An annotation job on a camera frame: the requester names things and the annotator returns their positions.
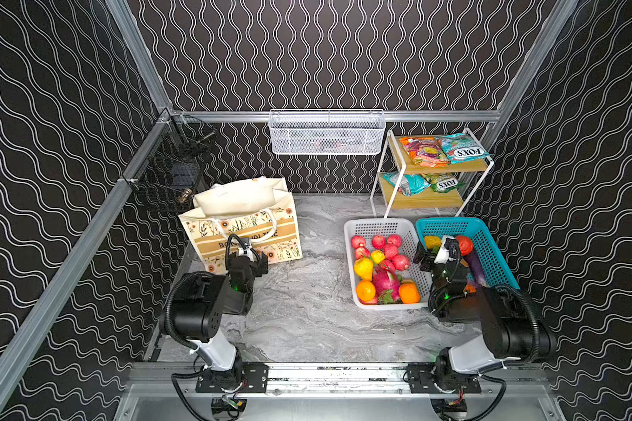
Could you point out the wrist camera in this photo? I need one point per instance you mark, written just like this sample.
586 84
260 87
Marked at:
448 251
246 246

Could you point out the red apple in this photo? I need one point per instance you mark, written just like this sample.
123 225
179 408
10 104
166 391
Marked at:
358 241

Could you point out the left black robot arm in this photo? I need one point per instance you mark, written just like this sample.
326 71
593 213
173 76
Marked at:
197 302

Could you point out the pink dragon fruit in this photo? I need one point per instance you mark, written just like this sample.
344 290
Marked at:
387 287

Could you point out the orange candy bag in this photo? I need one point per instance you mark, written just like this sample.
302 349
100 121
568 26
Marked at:
425 151

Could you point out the white wooden two-tier shelf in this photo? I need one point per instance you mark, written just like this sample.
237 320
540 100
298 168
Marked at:
385 197

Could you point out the orange tangerine with leaf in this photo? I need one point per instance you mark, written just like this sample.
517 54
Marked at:
366 293

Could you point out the green Fox's bag lower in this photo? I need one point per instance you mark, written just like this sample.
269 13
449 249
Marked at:
443 183

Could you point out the floral canvas grocery bag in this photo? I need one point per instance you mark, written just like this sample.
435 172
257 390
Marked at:
261 210

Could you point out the teal plastic vegetable basket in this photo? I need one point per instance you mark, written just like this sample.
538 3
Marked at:
495 267

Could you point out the purple eggplant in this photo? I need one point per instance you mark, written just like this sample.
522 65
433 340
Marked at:
476 267

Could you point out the black wire wall basket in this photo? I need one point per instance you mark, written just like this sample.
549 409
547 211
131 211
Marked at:
173 171

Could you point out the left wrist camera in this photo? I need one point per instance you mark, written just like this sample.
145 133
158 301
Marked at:
246 246

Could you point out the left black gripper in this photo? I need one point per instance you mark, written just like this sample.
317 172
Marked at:
255 262

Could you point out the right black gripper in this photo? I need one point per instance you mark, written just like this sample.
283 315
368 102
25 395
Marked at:
428 260

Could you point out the yellow lemon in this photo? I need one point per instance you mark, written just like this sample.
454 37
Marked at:
377 256

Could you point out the teal snack bag lower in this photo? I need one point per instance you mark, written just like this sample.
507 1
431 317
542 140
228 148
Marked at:
408 185

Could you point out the teal Fox's candy bag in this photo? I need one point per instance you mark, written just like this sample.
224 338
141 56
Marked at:
461 147

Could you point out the white plastic fruit basket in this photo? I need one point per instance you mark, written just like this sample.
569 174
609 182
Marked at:
402 241

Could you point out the yellow pepper in teal basket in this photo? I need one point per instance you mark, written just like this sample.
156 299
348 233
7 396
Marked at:
432 242

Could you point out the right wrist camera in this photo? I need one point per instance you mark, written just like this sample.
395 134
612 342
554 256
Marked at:
448 251

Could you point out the orange fruit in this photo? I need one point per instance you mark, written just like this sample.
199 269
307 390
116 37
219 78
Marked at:
409 293

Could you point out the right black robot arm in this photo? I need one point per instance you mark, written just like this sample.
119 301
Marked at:
512 331

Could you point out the white wire wall basket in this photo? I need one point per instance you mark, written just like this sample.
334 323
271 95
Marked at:
328 132

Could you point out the red tomato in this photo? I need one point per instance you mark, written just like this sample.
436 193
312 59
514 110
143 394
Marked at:
466 245

